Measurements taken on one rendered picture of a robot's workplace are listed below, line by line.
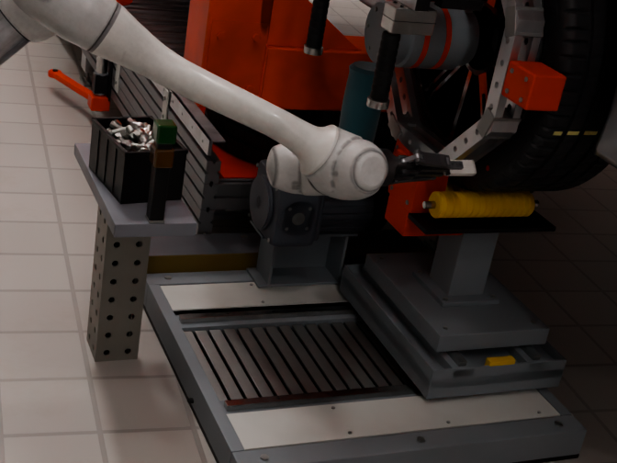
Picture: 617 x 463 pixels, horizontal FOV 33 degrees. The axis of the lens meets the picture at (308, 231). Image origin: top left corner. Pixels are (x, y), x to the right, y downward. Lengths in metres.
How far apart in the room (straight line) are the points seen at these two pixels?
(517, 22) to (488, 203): 0.47
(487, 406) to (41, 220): 1.41
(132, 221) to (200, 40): 0.63
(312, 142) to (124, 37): 0.37
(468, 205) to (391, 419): 0.49
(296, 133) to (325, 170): 0.08
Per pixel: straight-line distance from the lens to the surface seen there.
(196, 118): 2.92
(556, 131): 2.12
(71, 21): 1.83
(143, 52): 1.86
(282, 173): 1.94
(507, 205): 2.36
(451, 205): 2.28
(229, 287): 2.71
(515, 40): 2.05
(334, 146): 1.81
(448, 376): 2.38
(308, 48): 2.34
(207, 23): 2.54
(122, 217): 2.14
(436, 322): 2.42
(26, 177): 3.41
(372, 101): 2.05
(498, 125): 2.10
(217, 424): 2.20
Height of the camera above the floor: 1.36
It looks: 24 degrees down
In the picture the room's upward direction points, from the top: 10 degrees clockwise
